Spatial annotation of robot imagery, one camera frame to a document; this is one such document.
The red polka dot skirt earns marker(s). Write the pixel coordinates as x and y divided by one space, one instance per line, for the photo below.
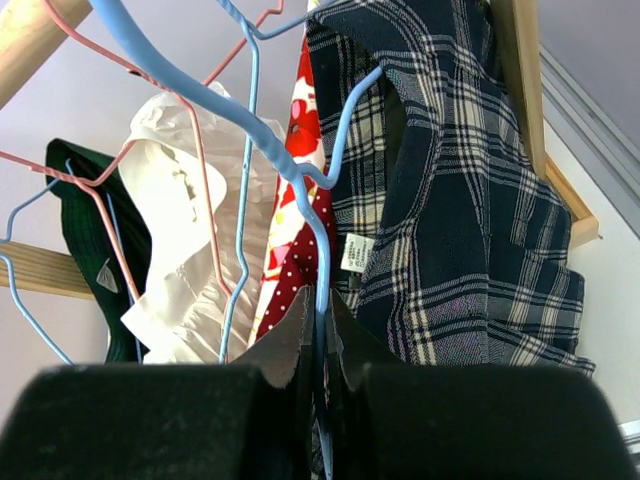
296 266

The white pleated dress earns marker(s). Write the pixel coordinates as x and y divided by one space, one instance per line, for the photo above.
183 174

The white red floral skirt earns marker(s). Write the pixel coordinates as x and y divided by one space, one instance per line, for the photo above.
304 143

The wooden clothes rack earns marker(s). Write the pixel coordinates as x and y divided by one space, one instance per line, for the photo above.
29 37

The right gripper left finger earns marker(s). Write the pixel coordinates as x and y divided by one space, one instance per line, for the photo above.
249 419

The navy white plaid skirt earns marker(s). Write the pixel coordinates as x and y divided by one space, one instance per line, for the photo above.
469 257

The blue hanger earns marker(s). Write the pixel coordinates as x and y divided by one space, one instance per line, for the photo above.
45 271
240 210
276 153

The pink hanger with floral skirt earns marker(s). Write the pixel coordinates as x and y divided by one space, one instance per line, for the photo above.
147 62

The dark green plaid skirt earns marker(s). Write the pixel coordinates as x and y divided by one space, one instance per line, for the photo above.
88 243

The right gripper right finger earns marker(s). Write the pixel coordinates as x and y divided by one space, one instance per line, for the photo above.
394 420

